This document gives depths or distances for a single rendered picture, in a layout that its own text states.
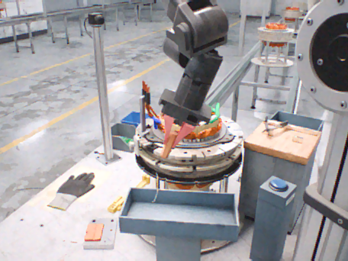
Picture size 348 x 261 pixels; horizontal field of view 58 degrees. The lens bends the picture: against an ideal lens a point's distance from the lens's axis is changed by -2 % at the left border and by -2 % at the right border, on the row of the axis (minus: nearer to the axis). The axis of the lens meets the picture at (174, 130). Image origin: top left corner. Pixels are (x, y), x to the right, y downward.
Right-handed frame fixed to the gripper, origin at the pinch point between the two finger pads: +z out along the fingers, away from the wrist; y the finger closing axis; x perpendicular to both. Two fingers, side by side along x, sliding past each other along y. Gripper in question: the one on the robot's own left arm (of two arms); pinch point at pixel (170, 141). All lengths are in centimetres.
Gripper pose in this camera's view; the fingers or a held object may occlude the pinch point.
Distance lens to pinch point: 65.8
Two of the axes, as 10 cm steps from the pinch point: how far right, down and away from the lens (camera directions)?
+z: -3.6, 8.3, 4.2
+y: -9.2, -3.8, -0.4
